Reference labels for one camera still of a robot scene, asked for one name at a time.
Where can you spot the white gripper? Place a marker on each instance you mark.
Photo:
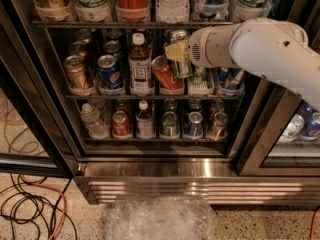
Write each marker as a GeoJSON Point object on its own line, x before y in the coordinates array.
{"type": "Point", "coordinates": [197, 51]}

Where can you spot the green soda can front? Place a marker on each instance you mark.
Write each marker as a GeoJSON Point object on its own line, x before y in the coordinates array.
{"type": "Point", "coordinates": [181, 69]}

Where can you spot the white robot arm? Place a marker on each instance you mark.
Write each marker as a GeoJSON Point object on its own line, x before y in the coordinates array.
{"type": "Point", "coordinates": [277, 51]}

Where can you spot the red cola can front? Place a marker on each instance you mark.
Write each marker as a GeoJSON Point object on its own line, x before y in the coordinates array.
{"type": "Point", "coordinates": [164, 74]}

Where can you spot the brown tea bottle middle shelf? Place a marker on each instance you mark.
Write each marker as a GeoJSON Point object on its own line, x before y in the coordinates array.
{"type": "Point", "coordinates": [139, 63]}

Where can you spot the blue red bull can front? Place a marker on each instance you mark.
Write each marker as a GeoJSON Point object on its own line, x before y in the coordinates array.
{"type": "Point", "coordinates": [230, 78]}

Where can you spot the blue can lower shelf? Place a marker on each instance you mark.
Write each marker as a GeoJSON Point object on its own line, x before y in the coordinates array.
{"type": "Point", "coordinates": [193, 125]}

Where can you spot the blue pepsi can front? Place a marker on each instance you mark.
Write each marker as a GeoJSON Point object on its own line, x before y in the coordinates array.
{"type": "Point", "coordinates": [110, 72]}

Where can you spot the green can lower shelf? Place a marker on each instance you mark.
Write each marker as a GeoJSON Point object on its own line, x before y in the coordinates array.
{"type": "Point", "coordinates": [169, 124]}

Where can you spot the tea bottle lower shelf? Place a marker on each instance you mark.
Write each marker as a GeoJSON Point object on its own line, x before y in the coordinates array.
{"type": "Point", "coordinates": [145, 120]}

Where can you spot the gold can lower shelf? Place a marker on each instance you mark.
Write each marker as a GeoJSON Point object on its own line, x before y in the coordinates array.
{"type": "Point", "coordinates": [218, 125]}

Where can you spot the red can lower shelf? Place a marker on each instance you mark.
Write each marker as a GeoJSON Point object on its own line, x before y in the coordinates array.
{"type": "Point", "coordinates": [121, 124]}

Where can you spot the stainless steel fridge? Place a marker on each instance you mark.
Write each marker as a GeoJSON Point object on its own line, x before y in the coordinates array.
{"type": "Point", "coordinates": [260, 160]}

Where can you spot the gold can front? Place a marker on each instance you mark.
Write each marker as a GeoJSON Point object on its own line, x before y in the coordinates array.
{"type": "Point", "coordinates": [76, 70]}

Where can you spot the clear water bottle lower shelf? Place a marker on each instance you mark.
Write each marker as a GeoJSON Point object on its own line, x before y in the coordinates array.
{"type": "Point", "coordinates": [91, 117]}

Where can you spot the blue can right compartment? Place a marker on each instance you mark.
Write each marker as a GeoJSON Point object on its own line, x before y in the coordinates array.
{"type": "Point", "coordinates": [311, 128]}

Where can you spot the clear plastic bag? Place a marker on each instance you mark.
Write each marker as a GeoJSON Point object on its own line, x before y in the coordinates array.
{"type": "Point", "coordinates": [161, 218]}

